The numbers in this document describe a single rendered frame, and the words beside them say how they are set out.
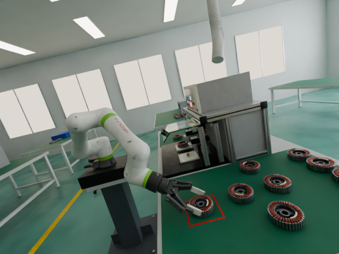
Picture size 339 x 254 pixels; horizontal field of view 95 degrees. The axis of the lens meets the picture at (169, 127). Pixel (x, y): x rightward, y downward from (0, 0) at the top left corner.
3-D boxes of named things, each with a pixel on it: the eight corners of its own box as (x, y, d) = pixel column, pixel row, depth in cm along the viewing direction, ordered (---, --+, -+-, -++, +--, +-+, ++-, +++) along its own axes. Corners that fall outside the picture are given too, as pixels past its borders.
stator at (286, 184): (259, 186, 79) (258, 179, 78) (273, 177, 83) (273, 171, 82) (282, 197, 69) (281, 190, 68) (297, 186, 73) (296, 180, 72)
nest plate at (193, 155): (180, 163, 118) (180, 162, 118) (178, 155, 133) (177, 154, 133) (200, 159, 118) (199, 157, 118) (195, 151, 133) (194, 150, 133)
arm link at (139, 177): (129, 171, 88) (118, 183, 78) (132, 152, 83) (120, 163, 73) (152, 181, 85) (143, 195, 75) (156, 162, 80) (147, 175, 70)
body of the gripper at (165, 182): (161, 184, 82) (177, 191, 80) (155, 195, 74) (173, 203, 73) (164, 173, 79) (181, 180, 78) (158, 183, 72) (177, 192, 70)
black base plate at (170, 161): (163, 179, 106) (162, 176, 106) (161, 147, 169) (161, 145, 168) (229, 163, 107) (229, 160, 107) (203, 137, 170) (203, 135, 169)
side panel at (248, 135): (232, 164, 105) (225, 118, 98) (230, 162, 108) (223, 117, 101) (272, 153, 106) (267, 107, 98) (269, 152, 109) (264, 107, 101)
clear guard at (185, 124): (163, 142, 100) (161, 134, 99) (162, 133, 124) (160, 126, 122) (212, 130, 101) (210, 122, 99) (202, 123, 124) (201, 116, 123)
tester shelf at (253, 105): (200, 124, 98) (199, 117, 97) (183, 111, 164) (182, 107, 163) (267, 107, 99) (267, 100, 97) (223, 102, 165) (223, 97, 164)
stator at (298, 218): (262, 217, 62) (261, 209, 61) (277, 203, 67) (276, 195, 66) (295, 237, 52) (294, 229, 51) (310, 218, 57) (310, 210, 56)
